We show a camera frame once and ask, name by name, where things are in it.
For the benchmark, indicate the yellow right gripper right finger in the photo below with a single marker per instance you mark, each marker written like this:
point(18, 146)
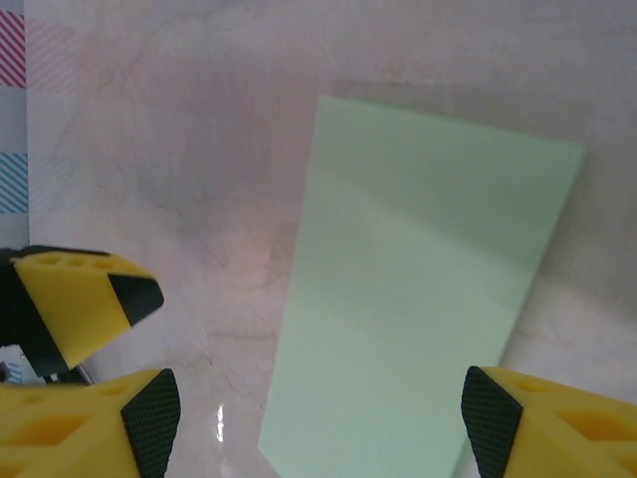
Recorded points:
point(557, 438)

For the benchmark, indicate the light green paper sheet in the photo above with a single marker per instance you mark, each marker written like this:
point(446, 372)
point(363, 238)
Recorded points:
point(398, 299)

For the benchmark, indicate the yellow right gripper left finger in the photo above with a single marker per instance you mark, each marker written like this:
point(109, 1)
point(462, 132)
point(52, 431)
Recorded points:
point(74, 433)

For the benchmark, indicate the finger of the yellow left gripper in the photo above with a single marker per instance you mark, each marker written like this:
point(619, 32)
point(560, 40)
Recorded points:
point(74, 299)

